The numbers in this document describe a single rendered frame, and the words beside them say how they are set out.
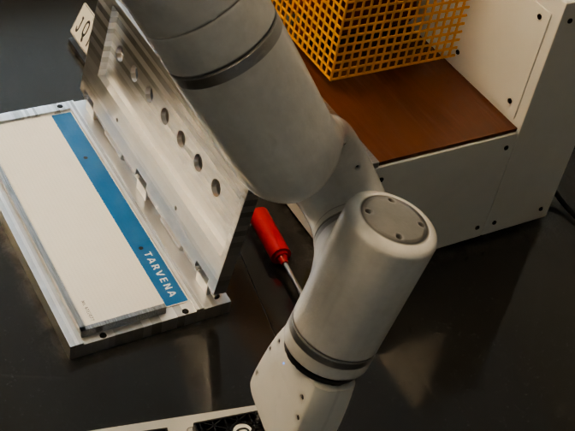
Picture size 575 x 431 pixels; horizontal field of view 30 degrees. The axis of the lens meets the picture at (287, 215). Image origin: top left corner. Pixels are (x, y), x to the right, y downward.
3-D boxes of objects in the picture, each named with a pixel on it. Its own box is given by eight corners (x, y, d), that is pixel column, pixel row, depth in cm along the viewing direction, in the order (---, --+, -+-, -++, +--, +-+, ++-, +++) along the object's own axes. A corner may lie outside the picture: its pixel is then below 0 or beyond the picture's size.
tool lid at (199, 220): (101, -19, 145) (113, -19, 146) (77, 97, 156) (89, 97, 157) (251, 180, 118) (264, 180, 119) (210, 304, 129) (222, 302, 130)
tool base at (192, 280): (-44, 134, 150) (-45, 114, 147) (96, 108, 159) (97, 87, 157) (69, 360, 123) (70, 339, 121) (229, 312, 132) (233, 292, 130)
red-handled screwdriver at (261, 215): (246, 221, 145) (248, 206, 143) (265, 219, 146) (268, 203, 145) (297, 317, 134) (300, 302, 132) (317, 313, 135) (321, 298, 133)
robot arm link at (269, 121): (168, -11, 87) (321, 242, 105) (163, 95, 75) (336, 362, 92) (269, -57, 85) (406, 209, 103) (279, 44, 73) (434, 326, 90)
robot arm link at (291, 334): (279, 289, 97) (268, 312, 99) (311, 363, 91) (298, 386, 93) (358, 291, 101) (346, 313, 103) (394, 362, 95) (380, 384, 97)
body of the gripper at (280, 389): (274, 302, 99) (235, 381, 105) (310, 387, 92) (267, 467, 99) (344, 303, 102) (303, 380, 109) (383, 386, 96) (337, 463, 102)
